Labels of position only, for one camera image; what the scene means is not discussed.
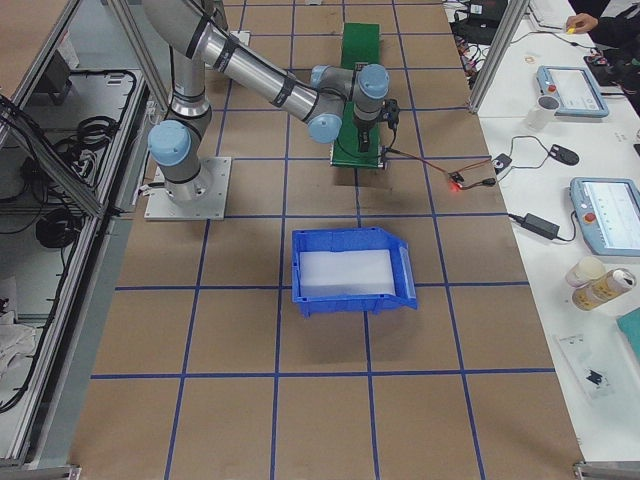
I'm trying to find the aluminium frame post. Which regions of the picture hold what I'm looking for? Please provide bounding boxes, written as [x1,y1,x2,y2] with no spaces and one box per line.
[468,0,529,114]

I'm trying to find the white mug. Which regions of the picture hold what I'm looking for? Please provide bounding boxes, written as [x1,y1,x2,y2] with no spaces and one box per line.
[524,95,560,132]

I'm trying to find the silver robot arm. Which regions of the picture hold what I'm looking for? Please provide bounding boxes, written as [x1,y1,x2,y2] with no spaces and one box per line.
[143,1,397,204]

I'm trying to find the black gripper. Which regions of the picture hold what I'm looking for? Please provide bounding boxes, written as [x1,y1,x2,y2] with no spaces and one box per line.
[353,117,376,152]

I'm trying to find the teach pendant tablet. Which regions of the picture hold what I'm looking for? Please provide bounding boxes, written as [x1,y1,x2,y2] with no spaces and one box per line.
[536,66,609,118]
[569,177,639,257]

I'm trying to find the far teach pendant tablet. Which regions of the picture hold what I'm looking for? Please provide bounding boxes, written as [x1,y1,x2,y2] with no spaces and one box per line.
[536,66,609,118]

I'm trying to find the blue plastic bin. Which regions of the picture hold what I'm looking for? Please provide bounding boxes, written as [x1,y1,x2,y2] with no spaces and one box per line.
[291,227,418,317]

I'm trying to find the green conveyor belt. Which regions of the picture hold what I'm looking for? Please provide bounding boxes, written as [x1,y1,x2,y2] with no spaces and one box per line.
[331,23,389,169]

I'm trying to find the black power brick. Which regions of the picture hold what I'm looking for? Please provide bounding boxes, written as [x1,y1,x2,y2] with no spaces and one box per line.
[521,213,559,240]

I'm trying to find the near teach pendant tablet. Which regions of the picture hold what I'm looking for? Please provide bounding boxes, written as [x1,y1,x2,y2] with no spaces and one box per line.
[569,177,639,257]

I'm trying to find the red conveyor power wire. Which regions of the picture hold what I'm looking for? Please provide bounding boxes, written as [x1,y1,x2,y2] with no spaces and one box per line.
[384,145,496,192]

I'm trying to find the yellow drink can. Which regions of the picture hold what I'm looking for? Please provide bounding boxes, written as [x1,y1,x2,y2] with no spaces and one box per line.
[572,268,636,311]

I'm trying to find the beige lidded cup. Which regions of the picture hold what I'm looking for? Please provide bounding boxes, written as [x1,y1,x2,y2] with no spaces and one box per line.
[565,256,606,288]

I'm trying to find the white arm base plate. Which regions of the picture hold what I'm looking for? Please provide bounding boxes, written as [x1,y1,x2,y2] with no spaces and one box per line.
[144,157,232,221]

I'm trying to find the small red led board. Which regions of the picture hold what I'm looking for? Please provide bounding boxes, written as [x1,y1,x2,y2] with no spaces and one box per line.
[447,172,464,192]

